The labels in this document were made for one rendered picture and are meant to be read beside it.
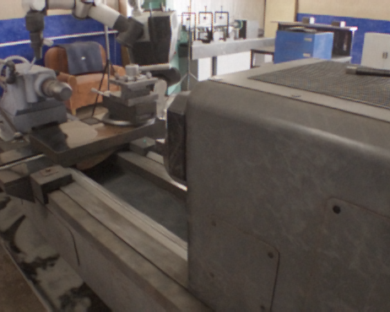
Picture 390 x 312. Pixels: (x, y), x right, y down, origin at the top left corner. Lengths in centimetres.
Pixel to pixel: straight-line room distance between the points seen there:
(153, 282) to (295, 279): 42
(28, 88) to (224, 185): 140
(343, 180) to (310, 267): 16
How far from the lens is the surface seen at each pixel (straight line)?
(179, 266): 95
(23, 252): 183
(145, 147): 154
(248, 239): 62
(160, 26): 202
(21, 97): 188
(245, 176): 57
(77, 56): 529
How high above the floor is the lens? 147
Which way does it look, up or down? 24 degrees down
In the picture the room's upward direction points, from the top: straight up
